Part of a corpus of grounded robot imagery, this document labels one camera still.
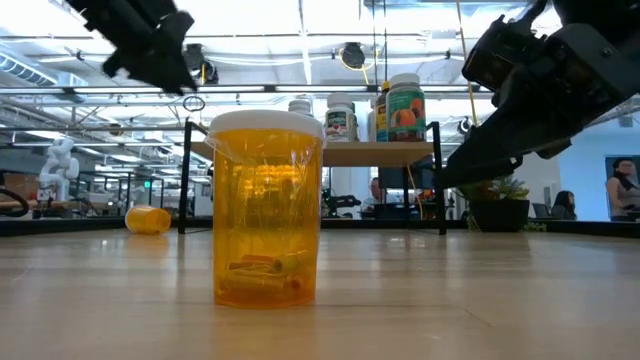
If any potted succulent black pot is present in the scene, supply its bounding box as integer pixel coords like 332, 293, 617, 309
459, 175, 549, 234

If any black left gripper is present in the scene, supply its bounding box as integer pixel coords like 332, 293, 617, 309
66, 0, 198, 97

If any black aluminium table frame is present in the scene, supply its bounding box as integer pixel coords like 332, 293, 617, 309
0, 215, 640, 239

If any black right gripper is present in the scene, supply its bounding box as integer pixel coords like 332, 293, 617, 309
440, 21, 640, 190

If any wooden shelf black metal frame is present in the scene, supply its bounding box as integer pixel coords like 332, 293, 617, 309
177, 118, 448, 236

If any orange pill bottle white cap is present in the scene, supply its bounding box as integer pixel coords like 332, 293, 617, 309
124, 204, 173, 236

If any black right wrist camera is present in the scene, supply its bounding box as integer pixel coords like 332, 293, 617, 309
461, 13, 549, 96

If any large white bottle white cap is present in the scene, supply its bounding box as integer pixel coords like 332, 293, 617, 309
366, 107, 379, 143

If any thin black wire loop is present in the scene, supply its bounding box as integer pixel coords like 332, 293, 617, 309
182, 94, 207, 113

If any person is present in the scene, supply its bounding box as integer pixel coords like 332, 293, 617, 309
549, 189, 579, 221
605, 157, 640, 222
362, 176, 401, 220

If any gummy vitamin bottle white cap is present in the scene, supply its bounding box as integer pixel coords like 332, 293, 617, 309
387, 72, 428, 143

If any overhead light bar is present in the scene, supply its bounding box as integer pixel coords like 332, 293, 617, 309
0, 83, 496, 97

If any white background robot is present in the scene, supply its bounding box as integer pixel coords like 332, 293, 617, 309
38, 137, 81, 202

